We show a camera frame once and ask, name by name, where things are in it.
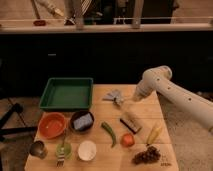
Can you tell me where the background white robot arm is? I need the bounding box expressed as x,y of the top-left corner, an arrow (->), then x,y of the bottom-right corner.
36,0 -> 64,17

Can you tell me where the metal cup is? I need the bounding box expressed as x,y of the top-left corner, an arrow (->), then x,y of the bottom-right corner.
29,141 -> 47,159

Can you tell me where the green small plate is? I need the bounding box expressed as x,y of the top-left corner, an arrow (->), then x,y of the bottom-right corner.
55,142 -> 72,159

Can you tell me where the green chili pepper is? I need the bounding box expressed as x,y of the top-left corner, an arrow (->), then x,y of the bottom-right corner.
101,122 -> 117,148

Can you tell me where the red background bowl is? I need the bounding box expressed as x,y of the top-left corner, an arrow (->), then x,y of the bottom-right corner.
33,20 -> 46,26

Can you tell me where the white handled dish brush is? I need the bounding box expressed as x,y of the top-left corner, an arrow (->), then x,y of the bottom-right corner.
114,96 -> 133,107

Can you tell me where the blue sponge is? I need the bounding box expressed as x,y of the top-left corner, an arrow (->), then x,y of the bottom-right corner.
73,114 -> 93,131

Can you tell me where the black tripod stand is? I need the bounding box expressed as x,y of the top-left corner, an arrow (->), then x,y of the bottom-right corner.
0,87 -> 38,144

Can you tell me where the orange bowl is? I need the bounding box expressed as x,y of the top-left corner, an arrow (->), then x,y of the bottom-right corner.
38,112 -> 67,139

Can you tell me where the metal fork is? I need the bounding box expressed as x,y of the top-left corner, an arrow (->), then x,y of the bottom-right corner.
56,133 -> 66,167

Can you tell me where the grey folded cloth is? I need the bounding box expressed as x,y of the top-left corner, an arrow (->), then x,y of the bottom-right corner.
103,89 -> 122,101

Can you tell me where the wooden block eraser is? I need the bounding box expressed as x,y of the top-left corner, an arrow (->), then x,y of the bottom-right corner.
120,112 -> 142,134

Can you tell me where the red tomato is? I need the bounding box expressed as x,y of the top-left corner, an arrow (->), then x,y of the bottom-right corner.
120,133 -> 135,147

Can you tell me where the dark brown bowl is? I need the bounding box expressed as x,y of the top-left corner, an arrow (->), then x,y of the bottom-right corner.
69,111 -> 94,133

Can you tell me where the green plastic tray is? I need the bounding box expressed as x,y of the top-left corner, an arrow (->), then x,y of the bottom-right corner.
39,78 -> 93,111

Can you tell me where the white small bowl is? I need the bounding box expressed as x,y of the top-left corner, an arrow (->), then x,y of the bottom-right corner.
78,140 -> 97,161

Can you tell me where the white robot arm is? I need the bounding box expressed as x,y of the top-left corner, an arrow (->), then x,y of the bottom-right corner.
133,66 -> 213,135

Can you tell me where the dark grape bunch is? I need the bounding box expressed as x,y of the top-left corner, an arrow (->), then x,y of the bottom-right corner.
132,146 -> 161,164

